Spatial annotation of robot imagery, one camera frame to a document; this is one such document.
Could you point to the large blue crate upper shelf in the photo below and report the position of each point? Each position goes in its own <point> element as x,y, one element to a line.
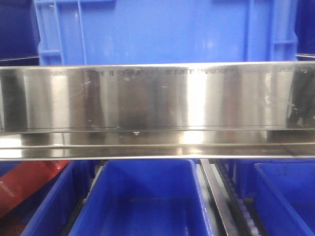
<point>165,31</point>

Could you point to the blue bin centre front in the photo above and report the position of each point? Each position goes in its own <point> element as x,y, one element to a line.
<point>154,197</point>

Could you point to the blue bin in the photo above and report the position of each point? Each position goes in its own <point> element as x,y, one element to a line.
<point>49,210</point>
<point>285,198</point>
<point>243,173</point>
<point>154,197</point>

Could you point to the blue bin right rear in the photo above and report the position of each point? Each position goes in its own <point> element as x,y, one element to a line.
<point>243,173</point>

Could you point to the white roller track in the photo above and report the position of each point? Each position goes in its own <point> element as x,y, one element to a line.
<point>243,213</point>

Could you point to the blue bin left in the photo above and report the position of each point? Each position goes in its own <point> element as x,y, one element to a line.
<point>49,210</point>

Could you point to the red packaging bag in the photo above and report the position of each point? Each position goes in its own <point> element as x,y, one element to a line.
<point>24,180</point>

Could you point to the blue bin right front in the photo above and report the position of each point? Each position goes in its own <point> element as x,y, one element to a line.
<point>285,198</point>

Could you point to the dark blue crate upper left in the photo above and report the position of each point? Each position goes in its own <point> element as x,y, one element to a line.
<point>19,36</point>

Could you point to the stainless steel shelf rail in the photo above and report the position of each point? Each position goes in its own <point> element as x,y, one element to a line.
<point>194,110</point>

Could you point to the steel divider rail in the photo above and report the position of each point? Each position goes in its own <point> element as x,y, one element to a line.
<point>227,224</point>

